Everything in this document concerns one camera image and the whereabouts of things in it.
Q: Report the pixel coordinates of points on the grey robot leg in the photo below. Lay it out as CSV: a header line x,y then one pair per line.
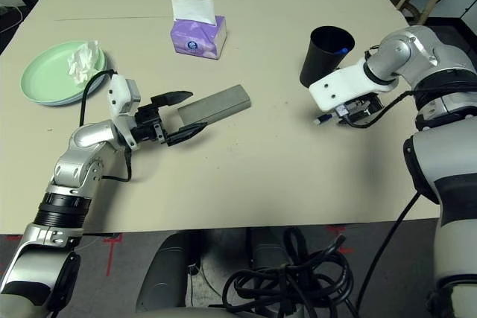
x,y
167,273
268,251

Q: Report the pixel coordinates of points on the black plastic cup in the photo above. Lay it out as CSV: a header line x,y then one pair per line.
x,y
316,65

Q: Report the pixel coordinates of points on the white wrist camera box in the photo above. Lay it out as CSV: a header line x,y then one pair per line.
x,y
343,87
119,94

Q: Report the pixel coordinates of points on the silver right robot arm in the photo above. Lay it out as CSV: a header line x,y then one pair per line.
x,y
417,50

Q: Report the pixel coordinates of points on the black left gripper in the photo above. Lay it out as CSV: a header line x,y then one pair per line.
x,y
147,124

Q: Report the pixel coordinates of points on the blue plate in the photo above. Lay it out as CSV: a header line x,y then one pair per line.
x,y
63,104

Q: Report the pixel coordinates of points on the green plate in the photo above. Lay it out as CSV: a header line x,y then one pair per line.
x,y
44,72

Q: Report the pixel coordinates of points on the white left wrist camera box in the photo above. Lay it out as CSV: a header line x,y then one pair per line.
x,y
119,94

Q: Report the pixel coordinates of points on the grey robot left leg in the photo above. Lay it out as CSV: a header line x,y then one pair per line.
x,y
167,273

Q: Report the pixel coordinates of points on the flat white tissue sheet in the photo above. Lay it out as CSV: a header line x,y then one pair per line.
x,y
192,9

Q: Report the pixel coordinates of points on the purple tissue pack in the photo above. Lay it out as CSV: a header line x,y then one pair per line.
x,y
194,37

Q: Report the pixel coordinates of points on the white marker pen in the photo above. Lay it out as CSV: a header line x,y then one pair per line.
x,y
324,118

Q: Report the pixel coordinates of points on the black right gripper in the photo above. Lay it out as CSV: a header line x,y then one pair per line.
x,y
363,109

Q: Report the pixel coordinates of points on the grey robot right leg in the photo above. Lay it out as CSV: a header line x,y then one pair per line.
x,y
268,251

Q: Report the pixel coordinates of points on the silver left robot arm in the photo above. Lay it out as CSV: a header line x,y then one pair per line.
x,y
78,158

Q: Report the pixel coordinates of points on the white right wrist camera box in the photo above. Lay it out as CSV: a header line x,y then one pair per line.
x,y
343,87

